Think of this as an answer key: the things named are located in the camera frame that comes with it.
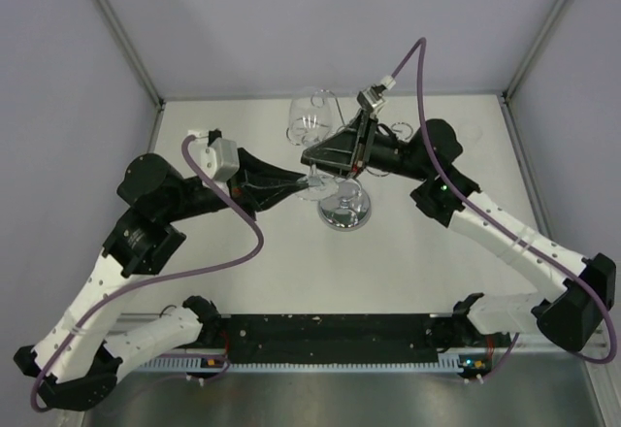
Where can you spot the round clear wine glass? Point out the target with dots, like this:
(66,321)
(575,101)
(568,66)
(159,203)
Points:
(310,122)

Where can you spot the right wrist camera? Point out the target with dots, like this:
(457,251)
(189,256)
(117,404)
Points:
(371,99)

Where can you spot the ribbed clear flute glass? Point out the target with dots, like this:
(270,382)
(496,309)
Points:
(469,133)

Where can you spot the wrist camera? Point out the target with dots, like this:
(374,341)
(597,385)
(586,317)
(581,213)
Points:
(216,156)
(371,99)

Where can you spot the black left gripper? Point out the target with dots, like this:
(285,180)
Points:
(252,185)

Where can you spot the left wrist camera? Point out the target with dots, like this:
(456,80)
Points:
(216,156)

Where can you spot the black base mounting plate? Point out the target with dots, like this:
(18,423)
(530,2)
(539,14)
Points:
(337,338)

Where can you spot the aluminium frame rail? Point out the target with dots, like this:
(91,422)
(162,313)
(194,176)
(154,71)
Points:
(525,343)

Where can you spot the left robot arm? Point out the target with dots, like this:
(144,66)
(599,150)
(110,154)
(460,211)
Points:
(80,362)

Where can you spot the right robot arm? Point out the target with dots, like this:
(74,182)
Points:
(573,293)

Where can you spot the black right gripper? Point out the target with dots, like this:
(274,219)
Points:
(347,153)

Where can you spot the chrome wire glass rack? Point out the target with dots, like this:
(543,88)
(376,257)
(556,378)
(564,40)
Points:
(350,207)

